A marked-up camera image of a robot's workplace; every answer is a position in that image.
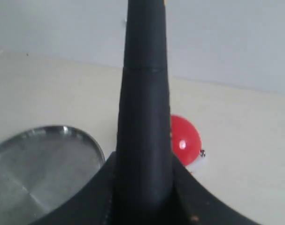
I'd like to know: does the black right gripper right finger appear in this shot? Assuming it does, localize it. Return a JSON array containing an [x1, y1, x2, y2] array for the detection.
[[173, 156, 257, 225]]

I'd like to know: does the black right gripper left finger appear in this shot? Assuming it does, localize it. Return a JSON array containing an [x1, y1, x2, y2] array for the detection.
[[32, 152, 116, 225]]

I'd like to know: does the black and yellow claw hammer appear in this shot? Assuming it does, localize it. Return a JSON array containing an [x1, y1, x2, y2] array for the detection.
[[113, 0, 173, 225]]

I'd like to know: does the red dome push button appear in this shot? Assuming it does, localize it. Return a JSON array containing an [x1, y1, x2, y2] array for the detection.
[[171, 114, 207, 174]]

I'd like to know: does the round stainless steel plate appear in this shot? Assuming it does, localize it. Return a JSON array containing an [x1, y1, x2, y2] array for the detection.
[[0, 125, 105, 225]]

